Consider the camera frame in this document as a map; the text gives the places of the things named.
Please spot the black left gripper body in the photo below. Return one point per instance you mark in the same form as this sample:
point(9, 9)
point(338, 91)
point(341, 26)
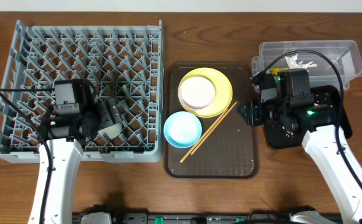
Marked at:
point(106, 113)

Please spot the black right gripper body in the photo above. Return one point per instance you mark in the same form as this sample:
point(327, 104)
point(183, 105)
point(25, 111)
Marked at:
point(256, 112)

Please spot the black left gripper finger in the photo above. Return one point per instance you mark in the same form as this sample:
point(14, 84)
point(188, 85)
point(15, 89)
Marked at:
point(104, 113)
point(114, 111)

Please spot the white cup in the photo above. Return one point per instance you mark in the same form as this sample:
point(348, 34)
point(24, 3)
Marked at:
point(112, 131)

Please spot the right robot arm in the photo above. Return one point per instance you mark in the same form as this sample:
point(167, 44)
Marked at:
point(328, 148)

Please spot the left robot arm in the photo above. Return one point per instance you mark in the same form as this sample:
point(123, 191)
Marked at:
point(76, 118)

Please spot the black waste tray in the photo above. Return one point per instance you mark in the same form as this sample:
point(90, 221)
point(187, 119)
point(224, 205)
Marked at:
point(323, 113)

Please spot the grey plastic dishwasher rack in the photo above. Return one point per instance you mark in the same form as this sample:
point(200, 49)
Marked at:
point(125, 65)

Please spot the wooden chopstick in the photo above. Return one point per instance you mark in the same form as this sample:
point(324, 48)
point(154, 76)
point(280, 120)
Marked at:
point(189, 152)
point(211, 129)

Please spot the yellow round plate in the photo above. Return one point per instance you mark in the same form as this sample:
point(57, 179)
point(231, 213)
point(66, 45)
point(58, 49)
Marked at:
point(223, 87)

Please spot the yellow snack wrapper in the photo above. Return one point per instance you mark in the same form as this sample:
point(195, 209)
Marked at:
point(274, 71)

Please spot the brown plastic tray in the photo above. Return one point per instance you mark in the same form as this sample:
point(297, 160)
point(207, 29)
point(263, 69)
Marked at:
point(231, 150)

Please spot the crumpled white tissue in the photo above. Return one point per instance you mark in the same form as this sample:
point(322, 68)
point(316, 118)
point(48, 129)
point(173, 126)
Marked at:
point(293, 64)

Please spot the white small plate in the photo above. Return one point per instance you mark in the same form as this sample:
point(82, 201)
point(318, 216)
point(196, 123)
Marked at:
point(196, 93)

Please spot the light blue bowl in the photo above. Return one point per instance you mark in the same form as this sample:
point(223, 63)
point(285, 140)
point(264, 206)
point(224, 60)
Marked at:
point(182, 129)

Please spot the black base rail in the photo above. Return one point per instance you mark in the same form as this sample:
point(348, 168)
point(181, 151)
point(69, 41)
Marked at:
point(142, 215)

